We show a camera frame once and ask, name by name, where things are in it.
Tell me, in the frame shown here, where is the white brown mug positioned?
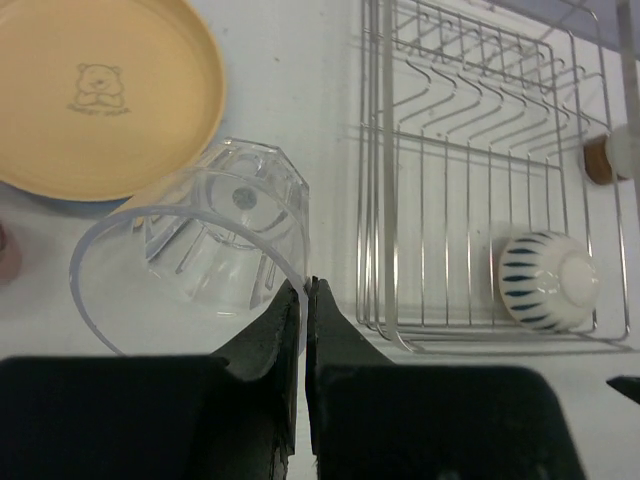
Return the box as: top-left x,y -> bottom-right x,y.
583,124 -> 639,185

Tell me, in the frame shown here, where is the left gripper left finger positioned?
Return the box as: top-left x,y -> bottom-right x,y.
1,283 -> 299,479

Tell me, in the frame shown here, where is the clear glass cup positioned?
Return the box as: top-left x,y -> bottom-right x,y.
69,138 -> 310,355

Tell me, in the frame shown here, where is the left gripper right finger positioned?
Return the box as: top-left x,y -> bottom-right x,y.
305,279 -> 584,479

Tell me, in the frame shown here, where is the white blue striped bowl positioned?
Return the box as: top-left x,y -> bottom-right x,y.
497,230 -> 600,332

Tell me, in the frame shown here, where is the wire dish rack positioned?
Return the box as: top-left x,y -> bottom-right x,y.
355,1 -> 639,356

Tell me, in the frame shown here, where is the yellow plate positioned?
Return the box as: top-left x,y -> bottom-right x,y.
1,1 -> 226,202

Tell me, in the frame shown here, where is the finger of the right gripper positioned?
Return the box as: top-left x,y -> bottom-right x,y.
606,375 -> 640,403

